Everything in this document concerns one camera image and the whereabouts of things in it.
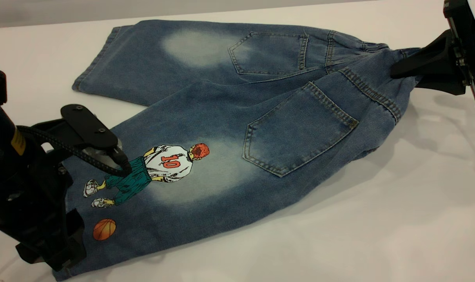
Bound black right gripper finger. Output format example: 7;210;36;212
390;29;458;79
415;74;468;96

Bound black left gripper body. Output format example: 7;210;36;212
0;156;86;252

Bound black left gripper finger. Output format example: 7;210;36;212
16;209;87;272

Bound blue denim pants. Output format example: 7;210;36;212
51;20;422;281

